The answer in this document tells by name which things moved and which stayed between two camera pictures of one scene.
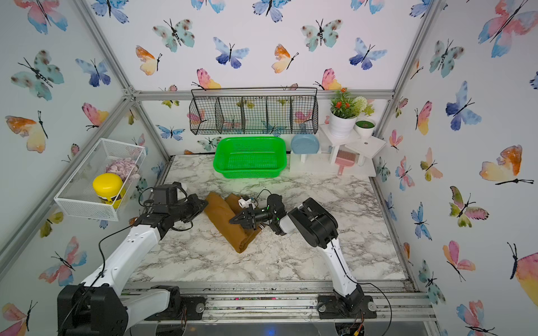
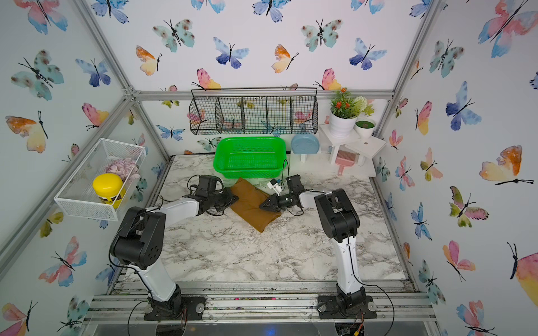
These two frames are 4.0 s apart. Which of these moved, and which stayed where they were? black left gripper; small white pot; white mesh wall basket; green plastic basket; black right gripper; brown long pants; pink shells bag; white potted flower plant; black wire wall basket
Moved: black right gripper; brown long pants; black left gripper
Stayed: black wire wall basket; small white pot; green plastic basket; pink shells bag; white potted flower plant; white mesh wall basket
